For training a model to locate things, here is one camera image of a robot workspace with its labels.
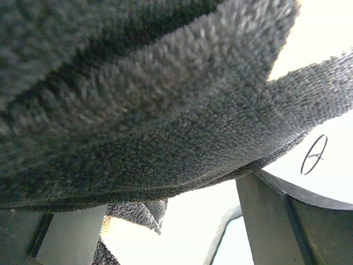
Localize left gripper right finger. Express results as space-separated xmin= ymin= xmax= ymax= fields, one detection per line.
xmin=236 ymin=170 xmax=352 ymax=265

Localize black floral fleece blanket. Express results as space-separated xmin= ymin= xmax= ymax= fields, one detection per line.
xmin=1 ymin=1 xmax=352 ymax=264

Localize teal plastic bin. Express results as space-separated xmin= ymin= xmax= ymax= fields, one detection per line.
xmin=203 ymin=205 xmax=243 ymax=265

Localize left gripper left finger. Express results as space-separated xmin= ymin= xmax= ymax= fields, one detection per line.
xmin=1 ymin=205 xmax=106 ymax=265

